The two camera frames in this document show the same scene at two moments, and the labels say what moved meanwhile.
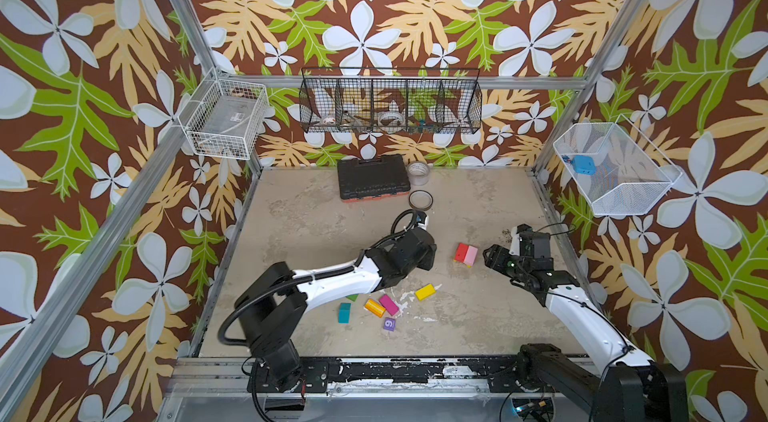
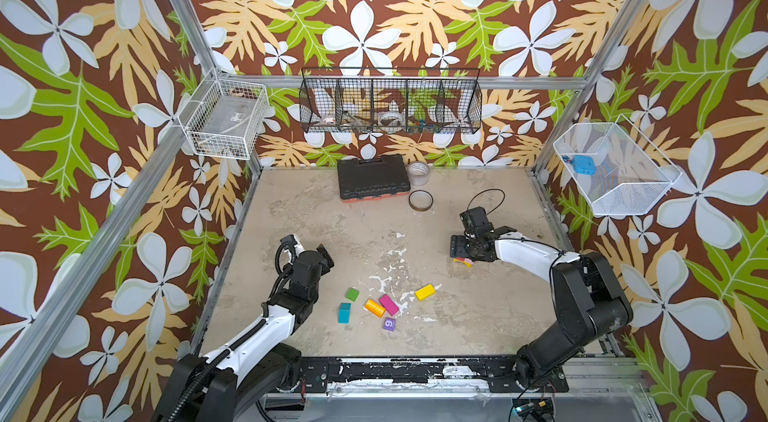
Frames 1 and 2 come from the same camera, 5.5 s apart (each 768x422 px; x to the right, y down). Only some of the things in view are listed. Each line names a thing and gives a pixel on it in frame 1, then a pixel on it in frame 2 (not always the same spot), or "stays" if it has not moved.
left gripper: x=429 y=258 -> x=326 y=260
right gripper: x=500 y=257 -> x=459 y=247
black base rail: x=504 y=374 stays
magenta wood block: x=389 y=304 stays
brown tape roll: x=420 y=200 stays
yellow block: x=425 y=292 stays
